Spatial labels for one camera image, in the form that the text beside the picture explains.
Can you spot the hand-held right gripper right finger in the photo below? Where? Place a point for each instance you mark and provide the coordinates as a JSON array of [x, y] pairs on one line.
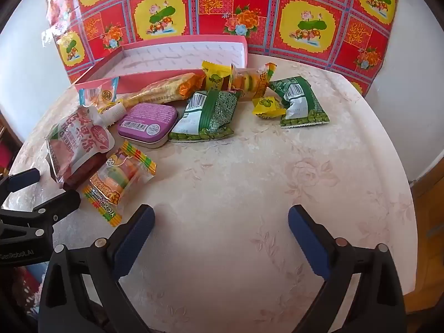
[[308, 242]]

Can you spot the green pea snack packet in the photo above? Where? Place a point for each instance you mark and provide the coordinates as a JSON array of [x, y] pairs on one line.
[[208, 114], [301, 93]]

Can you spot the red floral printed wall sheet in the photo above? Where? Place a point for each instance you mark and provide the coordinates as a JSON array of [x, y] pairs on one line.
[[242, 3]]

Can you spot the rainbow gummy burger packet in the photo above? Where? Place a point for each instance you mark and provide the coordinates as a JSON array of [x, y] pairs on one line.
[[114, 180], [248, 83]]

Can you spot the yellow candy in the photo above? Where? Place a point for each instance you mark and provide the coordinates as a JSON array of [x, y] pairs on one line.
[[267, 105], [216, 78]]

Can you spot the pink cardboard box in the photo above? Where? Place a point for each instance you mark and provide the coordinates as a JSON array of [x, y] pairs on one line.
[[173, 55]]

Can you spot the blue white clear snack packet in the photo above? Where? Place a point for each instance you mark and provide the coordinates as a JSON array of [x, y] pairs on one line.
[[99, 93]]

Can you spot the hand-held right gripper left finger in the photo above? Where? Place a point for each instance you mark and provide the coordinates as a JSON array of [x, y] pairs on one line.
[[133, 246]]

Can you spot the red white jelly pouch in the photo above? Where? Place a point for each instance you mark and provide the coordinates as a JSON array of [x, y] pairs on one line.
[[79, 138]]

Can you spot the wooden bookshelf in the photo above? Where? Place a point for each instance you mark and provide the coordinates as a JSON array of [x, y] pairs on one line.
[[7, 135]]

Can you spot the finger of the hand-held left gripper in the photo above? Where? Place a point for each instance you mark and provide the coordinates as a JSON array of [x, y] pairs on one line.
[[45, 208], [24, 178]]

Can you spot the orange yellow cracker packet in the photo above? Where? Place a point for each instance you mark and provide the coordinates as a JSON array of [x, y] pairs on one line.
[[163, 88]]

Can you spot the purple metal tin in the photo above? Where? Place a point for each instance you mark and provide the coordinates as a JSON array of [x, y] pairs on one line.
[[145, 121]]

